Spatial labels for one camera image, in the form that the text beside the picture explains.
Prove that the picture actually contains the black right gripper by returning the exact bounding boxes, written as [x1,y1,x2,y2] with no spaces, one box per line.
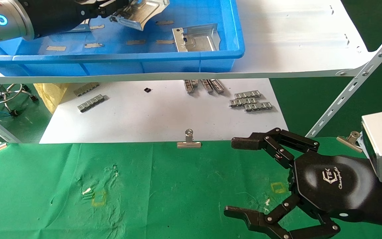
[224,128,378,239]

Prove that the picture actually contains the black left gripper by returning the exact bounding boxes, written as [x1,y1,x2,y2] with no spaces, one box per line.
[22,0,129,38]

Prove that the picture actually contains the sheet metal bracket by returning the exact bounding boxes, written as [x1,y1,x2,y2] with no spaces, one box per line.
[109,0,170,31]
[62,19,91,33]
[172,24,221,53]

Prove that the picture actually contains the blue plastic tray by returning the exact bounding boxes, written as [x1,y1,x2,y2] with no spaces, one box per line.
[0,0,245,77]

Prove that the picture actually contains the green cloth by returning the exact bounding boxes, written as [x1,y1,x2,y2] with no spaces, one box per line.
[0,137,382,239]

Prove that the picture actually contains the yellow cloth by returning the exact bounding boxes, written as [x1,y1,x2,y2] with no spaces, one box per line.
[33,83,69,114]

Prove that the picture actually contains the chrome stool base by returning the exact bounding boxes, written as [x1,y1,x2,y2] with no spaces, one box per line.
[0,84,39,117]

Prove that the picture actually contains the white shelf board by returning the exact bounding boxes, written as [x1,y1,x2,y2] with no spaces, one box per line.
[0,0,377,84]

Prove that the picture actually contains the white perforated angle bar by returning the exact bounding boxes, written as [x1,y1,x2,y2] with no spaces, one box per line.
[305,20,382,138]

